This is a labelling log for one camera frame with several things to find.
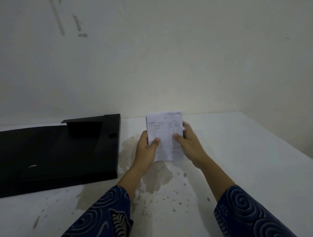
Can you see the pile of white printed papers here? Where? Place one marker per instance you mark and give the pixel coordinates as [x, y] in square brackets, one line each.
[163, 131]

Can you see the person's right forearm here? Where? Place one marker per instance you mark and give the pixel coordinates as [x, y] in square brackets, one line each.
[239, 202]

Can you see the person's left forearm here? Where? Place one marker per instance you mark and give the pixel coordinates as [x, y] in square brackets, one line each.
[115, 205]

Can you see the person's left hand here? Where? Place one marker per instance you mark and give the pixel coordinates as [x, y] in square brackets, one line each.
[144, 156]

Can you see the person's right hand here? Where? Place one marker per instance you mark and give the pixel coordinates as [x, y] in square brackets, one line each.
[190, 146]

